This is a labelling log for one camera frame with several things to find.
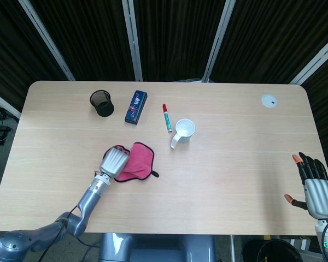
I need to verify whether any black waste bin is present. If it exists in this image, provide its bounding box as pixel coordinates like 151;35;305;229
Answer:
240;238;304;262

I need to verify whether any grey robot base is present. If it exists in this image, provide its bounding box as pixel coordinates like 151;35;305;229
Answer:
98;233;216;262

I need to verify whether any red green marker pen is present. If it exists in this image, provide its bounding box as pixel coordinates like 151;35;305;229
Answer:
161;103;173;134

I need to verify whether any white round cable grommet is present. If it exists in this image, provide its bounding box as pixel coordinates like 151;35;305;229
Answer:
261;93;278;109

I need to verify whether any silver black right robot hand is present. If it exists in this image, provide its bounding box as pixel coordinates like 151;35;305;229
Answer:
284;152;328;220

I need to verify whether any pink cloth with dark trim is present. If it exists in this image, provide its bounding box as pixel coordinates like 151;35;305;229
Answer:
103;141;160;182

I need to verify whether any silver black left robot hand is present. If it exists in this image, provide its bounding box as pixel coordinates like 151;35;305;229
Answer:
98;146;131;182

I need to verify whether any white mug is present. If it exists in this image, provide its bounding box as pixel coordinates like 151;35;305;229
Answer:
170;118;196;150

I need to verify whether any black mesh pen holder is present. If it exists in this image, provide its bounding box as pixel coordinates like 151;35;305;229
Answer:
89;90;115;117

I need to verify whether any dark blue patterned box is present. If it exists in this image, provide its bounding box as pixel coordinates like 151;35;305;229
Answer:
124;90;149;127

